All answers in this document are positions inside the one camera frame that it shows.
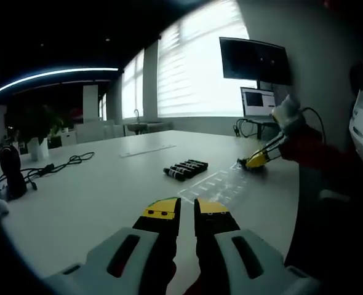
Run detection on row of brown medicine bottles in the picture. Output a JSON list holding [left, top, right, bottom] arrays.
[[163, 157, 209, 182]]

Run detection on person's dark clothing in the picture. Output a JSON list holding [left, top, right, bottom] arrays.
[[285, 153, 363, 295]]

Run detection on open laptop lit screen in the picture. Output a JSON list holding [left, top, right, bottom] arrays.
[[239, 86, 277, 117]]

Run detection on bundle of black cables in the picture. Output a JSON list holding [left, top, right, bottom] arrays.
[[233, 118, 256, 138]]

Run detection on brown glass medicine bottle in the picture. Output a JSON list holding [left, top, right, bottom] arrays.
[[236, 157, 267, 173]]

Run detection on ceiling light strip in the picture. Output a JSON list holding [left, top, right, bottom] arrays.
[[0, 67, 119, 101]]

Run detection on narrow white window blind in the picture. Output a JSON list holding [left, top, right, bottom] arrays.
[[121, 49, 145, 120]]

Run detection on sink with faucet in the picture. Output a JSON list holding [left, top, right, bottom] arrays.
[[126, 109, 174, 135]]

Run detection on wide white window blind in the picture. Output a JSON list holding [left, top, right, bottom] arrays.
[[156, 0, 258, 119]]

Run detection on black stand device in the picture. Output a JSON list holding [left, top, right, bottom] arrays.
[[0, 144, 27, 200]]

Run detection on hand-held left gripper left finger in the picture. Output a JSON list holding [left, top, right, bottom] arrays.
[[42, 196, 182, 295]]

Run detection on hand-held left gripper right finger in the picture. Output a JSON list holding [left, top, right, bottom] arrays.
[[193, 197, 321, 295]]

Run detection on large black wall monitor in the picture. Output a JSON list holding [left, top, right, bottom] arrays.
[[219, 36, 293, 86]]

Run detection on white low cabinet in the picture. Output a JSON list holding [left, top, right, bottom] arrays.
[[73, 119, 126, 144]]

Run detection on green plant in white pot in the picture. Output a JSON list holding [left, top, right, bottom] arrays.
[[7, 104, 65, 161]]

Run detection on white square pillar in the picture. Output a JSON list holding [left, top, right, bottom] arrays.
[[82, 85, 100, 122]]

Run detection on red background object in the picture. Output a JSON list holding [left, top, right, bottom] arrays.
[[69, 107, 84, 122]]

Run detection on clear flat acrylic strip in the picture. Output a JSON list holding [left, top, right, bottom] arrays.
[[119, 144, 178, 158]]

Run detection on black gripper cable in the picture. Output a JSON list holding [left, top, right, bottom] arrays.
[[301, 106, 327, 145]]

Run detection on black power cable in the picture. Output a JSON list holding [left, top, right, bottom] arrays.
[[0, 151, 95, 191]]

